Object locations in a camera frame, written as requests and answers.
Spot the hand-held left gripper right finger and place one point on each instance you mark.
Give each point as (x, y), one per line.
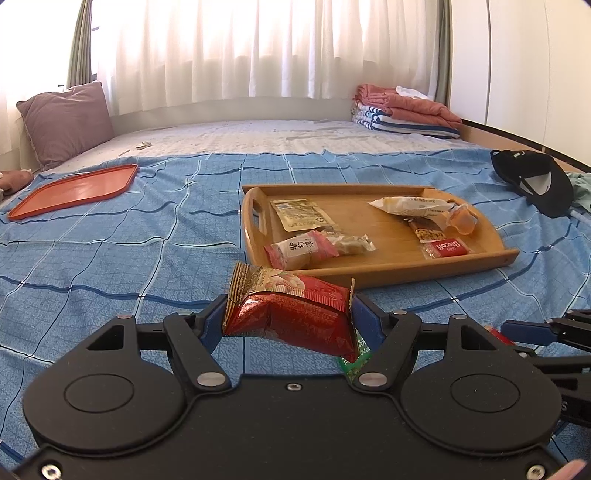
(365, 321)

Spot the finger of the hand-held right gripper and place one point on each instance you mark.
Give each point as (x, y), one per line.
(526, 333)
(563, 359)

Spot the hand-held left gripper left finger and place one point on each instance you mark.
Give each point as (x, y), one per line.
(214, 325)

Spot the red biscuit packet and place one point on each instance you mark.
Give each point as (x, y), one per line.
(501, 336)
(447, 247)

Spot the red snack packet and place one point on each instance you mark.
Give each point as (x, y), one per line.
(286, 318)

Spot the wooden tray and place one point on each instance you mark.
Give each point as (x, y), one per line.
(378, 240)

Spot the pink snack packet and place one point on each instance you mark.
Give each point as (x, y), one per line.
(300, 249)

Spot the seed snack packet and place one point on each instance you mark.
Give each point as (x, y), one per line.
(427, 233)

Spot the white-yellow snack packet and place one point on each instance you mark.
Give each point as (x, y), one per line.
(406, 205)

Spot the yellow snack packet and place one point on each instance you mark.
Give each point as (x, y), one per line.
(300, 214)

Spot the orange jelly cup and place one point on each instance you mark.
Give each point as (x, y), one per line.
(461, 220)

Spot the green snack packet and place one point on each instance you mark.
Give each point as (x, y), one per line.
(355, 364)

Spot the nougat snack packet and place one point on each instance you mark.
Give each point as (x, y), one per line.
(353, 243)

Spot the blue plaid bedsheet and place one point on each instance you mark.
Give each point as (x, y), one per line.
(138, 258)

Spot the black cap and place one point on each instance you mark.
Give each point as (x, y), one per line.
(558, 194)

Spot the green cloth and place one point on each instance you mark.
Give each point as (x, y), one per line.
(582, 194)

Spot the white patterned mattress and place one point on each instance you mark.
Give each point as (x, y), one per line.
(258, 138)

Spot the small metal object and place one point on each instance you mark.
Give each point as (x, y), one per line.
(143, 145)

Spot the orange plastic tray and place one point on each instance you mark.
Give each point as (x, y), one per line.
(74, 189)

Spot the folded striped blue blanket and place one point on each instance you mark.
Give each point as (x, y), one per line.
(383, 120)

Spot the folded clothes stack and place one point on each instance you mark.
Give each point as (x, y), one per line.
(415, 108)

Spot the white cloth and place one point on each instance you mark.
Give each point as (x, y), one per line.
(411, 91)

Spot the purple pillow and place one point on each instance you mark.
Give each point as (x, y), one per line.
(64, 122)

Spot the white wardrobe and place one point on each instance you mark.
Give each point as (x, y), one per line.
(517, 69)

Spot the wide white sheer curtain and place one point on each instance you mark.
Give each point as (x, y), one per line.
(258, 50)

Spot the olive curtain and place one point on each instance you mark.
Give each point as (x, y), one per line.
(444, 46)
(81, 46)

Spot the narrow white sheer curtain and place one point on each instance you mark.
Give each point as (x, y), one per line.
(32, 55)

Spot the wooden bed frame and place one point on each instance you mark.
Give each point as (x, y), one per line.
(508, 138)

